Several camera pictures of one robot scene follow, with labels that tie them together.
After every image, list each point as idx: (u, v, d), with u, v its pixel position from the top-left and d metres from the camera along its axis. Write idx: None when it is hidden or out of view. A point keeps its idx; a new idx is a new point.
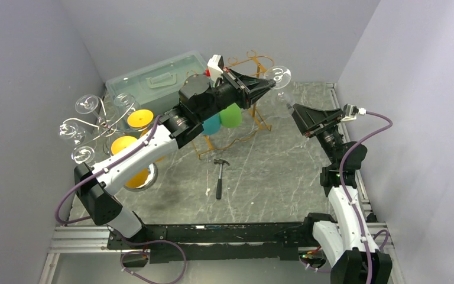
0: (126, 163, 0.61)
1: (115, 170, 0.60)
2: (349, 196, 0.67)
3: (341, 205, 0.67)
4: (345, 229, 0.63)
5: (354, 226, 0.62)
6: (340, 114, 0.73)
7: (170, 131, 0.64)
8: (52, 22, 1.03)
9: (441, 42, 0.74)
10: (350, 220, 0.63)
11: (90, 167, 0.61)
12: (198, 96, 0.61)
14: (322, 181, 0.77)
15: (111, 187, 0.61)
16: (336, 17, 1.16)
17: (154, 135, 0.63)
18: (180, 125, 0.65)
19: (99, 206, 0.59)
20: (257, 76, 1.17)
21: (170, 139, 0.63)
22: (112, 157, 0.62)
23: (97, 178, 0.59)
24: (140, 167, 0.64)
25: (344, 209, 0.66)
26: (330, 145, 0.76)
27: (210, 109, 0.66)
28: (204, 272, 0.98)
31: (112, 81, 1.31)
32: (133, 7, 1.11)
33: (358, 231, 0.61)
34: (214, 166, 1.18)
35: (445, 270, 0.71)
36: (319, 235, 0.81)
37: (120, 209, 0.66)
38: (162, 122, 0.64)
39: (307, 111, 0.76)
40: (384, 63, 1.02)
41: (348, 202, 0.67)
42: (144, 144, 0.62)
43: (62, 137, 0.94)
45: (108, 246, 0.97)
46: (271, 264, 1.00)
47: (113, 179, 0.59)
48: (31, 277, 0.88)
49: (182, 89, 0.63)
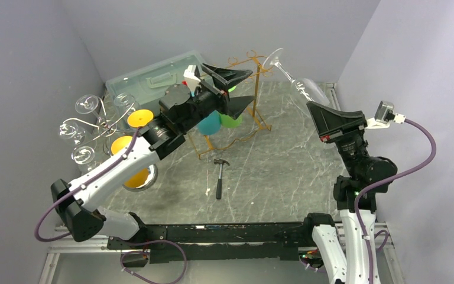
0: (103, 178, 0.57)
1: (93, 186, 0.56)
2: (365, 229, 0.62)
3: (354, 235, 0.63)
4: (353, 265, 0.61)
5: (364, 267, 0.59)
6: (363, 123, 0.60)
7: (150, 143, 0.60)
8: (52, 22, 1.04)
9: (441, 41, 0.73)
10: (360, 259, 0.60)
11: (65, 184, 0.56)
12: (179, 106, 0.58)
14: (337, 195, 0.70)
15: (88, 205, 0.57)
16: (336, 18, 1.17)
17: (133, 148, 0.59)
18: (159, 136, 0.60)
19: (79, 223, 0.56)
20: (257, 76, 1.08)
21: (150, 152, 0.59)
22: (89, 172, 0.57)
23: (74, 196, 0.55)
24: (120, 181, 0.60)
25: (355, 242, 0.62)
26: (352, 158, 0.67)
27: (193, 119, 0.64)
28: (204, 272, 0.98)
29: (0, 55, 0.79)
31: (112, 81, 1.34)
32: (133, 9, 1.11)
33: (366, 274, 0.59)
34: (214, 167, 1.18)
35: (445, 270, 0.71)
36: (318, 241, 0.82)
37: (101, 222, 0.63)
38: (141, 134, 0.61)
39: (323, 113, 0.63)
40: (384, 62, 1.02)
41: (362, 234, 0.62)
42: (123, 157, 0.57)
43: (62, 137, 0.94)
45: (108, 246, 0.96)
46: (271, 264, 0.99)
47: (91, 196, 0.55)
48: (31, 277, 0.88)
49: (163, 99, 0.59)
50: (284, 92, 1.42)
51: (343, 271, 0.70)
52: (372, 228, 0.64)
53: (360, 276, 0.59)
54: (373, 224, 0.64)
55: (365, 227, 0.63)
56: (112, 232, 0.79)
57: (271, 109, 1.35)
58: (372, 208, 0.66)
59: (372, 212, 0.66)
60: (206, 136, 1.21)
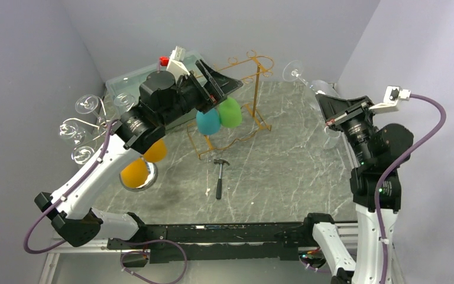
0: (83, 186, 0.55)
1: (73, 196, 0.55)
2: (383, 235, 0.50)
3: (369, 235, 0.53)
4: (363, 266, 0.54)
5: (375, 269, 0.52)
6: (367, 102, 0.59)
7: (125, 141, 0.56)
8: (52, 22, 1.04)
9: (443, 41, 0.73)
10: (371, 260, 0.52)
11: (50, 197, 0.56)
12: (162, 90, 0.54)
14: (354, 187, 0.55)
15: (75, 214, 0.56)
16: (335, 18, 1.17)
17: (107, 149, 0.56)
18: (136, 127, 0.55)
19: (68, 233, 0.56)
20: (257, 76, 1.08)
21: (125, 151, 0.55)
22: (69, 182, 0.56)
23: (57, 208, 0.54)
24: (103, 185, 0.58)
25: (368, 242, 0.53)
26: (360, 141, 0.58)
27: (174, 110, 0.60)
28: (204, 272, 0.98)
29: (0, 56, 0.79)
31: (112, 81, 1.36)
32: (133, 8, 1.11)
33: (377, 277, 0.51)
34: (214, 166, 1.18)
35: (446, 271, 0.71)
36: (320, 238, 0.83)
37: (97, 225, 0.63)
38: (114, 131, 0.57)
39: (330, 101, 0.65)
40: (384, 62, 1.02)
41: (378, 235, 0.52)
42: (97, 161, 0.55)
43: (62, 137, 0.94)
45: (107, 246, 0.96)
46: (270, 264, 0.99)
47: (74, 206, 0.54)
48: (31, 277, 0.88)
49: (143, 84, 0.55)
50: (284, 92, 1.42)
51: (344, 261, 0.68)
52: (392, 228, 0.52)
53: (369, 280, 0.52)
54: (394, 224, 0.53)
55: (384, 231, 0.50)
56: (113, 234, 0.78)
57: (271, 109, 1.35)
58: (396, 206, 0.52)
59: (396, 211, 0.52)
60: (206, 136, 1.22)
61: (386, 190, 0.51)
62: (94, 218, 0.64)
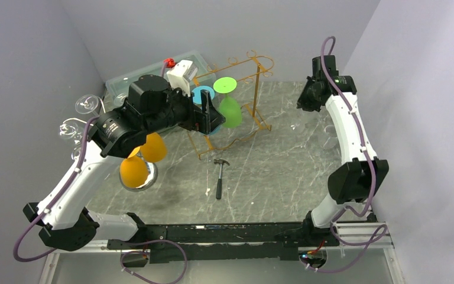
0: (66, 196, 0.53)
1: (57, 207, 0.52)
2: (349, 105, 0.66)
3: (341, 113, 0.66)
4: (344, 140, 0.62)
5: (354, 136, 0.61)
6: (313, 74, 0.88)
7: (101, 147, 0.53)
8: (52, 22, 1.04)
9: (441, 42, 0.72)
10: (350, 129, 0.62)
11: (36, 207, 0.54)
12: (153, 91, 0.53)
14: (319, 90, 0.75)
15: (62, 224, 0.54)
16: (336, 17, 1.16)
17: (86, 158, 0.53)
18: (113, 130, 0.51)
19: (56, 243, 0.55)
20: (257, 76, 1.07)
21: (102, 158, 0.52)
22: (52, 192, 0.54)
23: (43, 220, 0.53)
24: (87, 193, 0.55)
25: (343, 119, 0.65)
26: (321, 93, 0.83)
27: (158, 118, 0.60)
28: (204, 272, 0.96)
29: (0, 56, 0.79)
31: (112, 81, 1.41)
32: (133, 8, 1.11)
33: (358, 141, 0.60)
34: (214, 167, 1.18)
35: (448, 271, 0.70)
36: (317, 216, 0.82)
37: (93, 229, 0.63)
38: (91, 137, 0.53)
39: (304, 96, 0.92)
40: (384, 61, 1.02)
41: (347, 110, 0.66)
42: (76, 171, 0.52)
43: (63, 137, 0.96)
45: (108, 245, 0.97)
46: (270, 264, 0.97)
47: (58, 219, 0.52)
48: (31, 277, 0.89)
49: (135, 84, 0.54)
50: (284, 92, 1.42)
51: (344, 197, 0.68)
52: (356, 105, 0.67)
53: (352, 144, 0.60)
54: (356, 103, 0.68)
55: (349, 103, 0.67)
56: (110, 236, 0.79)
57: (271, 109, 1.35)
58: (353, 90, 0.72)
59: (354, 93, 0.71)
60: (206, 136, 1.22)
61: (341, 80, 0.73)
62: (87, 222, 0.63)
